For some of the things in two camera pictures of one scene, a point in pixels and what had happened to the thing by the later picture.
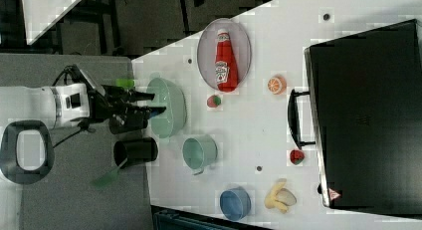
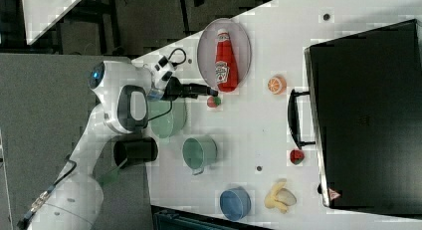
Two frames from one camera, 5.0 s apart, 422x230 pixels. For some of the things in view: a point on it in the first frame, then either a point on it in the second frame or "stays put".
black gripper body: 117,107 -> 174,90
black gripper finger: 135,96 -> 198,89
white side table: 43,10 stays put
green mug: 199,152 stays put
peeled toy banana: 280,197 stays put
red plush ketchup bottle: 226,70 stays put
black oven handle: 294,119 stays put
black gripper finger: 147,112 -> 195,94
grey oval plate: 240,44 stays put
